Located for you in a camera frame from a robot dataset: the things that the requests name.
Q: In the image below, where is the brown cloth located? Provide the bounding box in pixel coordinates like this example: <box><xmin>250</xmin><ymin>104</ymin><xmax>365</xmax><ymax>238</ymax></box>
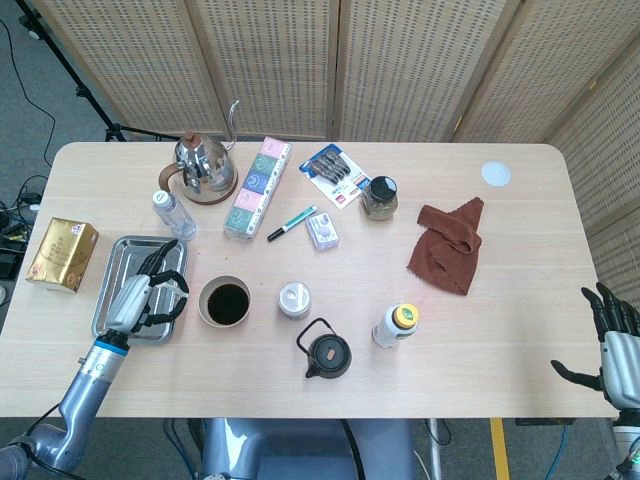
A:
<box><xmin>405</xmin><ymin>196</ymin><xmax>485</xmax><ymax>297</ymax></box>

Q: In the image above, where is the silver table leg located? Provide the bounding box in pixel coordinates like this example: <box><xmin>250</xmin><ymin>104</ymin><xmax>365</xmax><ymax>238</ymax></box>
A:
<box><xmin>427</xmin><ymin>418</ymin><xmax>446</xmax><ymax>480</ymax></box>

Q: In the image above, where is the green white marker pen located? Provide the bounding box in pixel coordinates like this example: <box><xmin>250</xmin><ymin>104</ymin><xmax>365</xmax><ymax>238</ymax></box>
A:
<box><xmin>266</xmin><ymin>204</ymin><xmax>318</xmax><ymax>243</ymax></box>

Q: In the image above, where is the wooden woven folding screen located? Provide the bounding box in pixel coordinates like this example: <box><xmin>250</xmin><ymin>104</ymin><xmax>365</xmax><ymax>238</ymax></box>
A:
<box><xmin>30</xmin><ymin>0</ymin><xmax>640</xmax><ymax>314</ymax></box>

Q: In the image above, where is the black tripod stand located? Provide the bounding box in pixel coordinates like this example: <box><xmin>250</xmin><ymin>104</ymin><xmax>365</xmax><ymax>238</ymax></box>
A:
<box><xmin>13</xmin><ymin>0</ymin><xmax>176</xmax><ymax>143</ymax></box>

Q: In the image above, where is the stainless steel rectangular tray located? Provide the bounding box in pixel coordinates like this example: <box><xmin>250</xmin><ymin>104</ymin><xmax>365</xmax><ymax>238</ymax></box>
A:
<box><xmin>90</xmin><ymin>235</ymin><xmax>189</xmax><ymax>345</ymax></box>

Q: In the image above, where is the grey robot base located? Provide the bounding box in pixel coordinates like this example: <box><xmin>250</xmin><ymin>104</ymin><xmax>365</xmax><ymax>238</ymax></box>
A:
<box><xmin>199</xmin><ymin>418</ymin><xmax>417</xmax><ymax>480</ymax></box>

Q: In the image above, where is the white round lid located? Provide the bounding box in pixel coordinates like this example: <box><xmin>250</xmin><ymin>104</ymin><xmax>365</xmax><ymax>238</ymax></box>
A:
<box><xmin>481</xmin><ymin>160</ymin><xmax>513</xmax><ymax>188</ymax></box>

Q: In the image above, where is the white pull-tab can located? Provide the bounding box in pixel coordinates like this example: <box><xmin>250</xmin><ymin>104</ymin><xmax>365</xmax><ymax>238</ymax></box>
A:
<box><xmin>277</xmin><ymin>281</ymin><xmax>312</xmax><ymax>319</ymax></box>

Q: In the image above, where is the gold box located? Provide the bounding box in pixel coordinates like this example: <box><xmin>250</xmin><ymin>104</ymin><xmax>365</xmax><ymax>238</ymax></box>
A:
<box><xmin>25</xmin><ymin>216</ymin><xmax>100</xmax><ymax>295</ymax></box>

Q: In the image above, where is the black cast iron teapot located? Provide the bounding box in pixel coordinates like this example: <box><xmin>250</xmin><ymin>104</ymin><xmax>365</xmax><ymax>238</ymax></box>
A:
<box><xmin>295</xmin><ymin>317</ymin><xmax>353</xmax><ymax>380</ymax></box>

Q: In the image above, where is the black floor cables bundle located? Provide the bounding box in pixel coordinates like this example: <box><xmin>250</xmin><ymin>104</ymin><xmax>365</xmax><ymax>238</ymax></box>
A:
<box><xmin>0</xmin><ymin>172</ymin><xmax>47</xmax><ymax>281</ymax></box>

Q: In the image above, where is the clear plastic water bottle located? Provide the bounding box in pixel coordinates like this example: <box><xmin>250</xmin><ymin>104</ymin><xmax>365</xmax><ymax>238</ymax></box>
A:
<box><xmin>151</xmin><ymin>189</ymin><xmax>198</xmax><ymax>240</ymax></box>

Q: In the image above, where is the beige cup of coffee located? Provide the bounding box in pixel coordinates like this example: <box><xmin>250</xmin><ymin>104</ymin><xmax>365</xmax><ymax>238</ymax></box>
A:
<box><xmin>197</xmin><ymin>274</ymin><xmax>252</xmax><ymax>329</ymax></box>

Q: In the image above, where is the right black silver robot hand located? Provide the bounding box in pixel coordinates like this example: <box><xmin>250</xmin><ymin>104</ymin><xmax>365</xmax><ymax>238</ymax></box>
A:
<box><xmin>550</xmin><ymin>281</ymin><xmax>640</xmax><ymax>414</ymax></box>

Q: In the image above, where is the multicolour tissue pack row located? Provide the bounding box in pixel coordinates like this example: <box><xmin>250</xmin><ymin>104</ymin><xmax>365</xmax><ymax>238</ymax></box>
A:
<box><xmin>222</xmin><ymin>135</ymin><xmax>294</xmax><ymax>243</ymax></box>

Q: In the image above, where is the black clips blister card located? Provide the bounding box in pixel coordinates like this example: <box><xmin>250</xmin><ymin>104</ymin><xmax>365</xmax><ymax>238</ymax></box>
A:
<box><xmin>298</xmin><ymin>143</ymin><xmax>372</xmax><ymax>211</ymax></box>

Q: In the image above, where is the steel gooseneck kettle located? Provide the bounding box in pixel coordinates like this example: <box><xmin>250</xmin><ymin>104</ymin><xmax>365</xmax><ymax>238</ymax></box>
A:
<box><xmin>158</xmin><ymin>99</ymin><xmax>240</xmax><ymax>206</ymax></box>

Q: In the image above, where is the blue cable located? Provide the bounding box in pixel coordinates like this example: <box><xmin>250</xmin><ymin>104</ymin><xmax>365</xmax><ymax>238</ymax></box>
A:
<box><xmin>543</xmin><ymin>419</ymin><xmax>572</xmax><ymax>480</ymax></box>

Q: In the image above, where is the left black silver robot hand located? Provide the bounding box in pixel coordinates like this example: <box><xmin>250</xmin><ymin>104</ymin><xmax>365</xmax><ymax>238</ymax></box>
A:
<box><xmin>102</xmin><ymin>238</ymin><xmax>192</xmax><ymax>346</ymax></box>

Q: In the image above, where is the white bottle yellow cap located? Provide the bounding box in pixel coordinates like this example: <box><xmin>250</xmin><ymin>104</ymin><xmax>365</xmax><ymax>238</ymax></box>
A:
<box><xmin>371</xmin><ymin>302</ymin><xmax>420</xmax><ymax>349</ymax></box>

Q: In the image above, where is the glass jar black lid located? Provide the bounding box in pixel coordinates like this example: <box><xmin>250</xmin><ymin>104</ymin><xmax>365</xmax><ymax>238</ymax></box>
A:
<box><xmin>360</xmin><ymin>175</ymin><xmax>400</xmax><ymax>222</ymax></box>

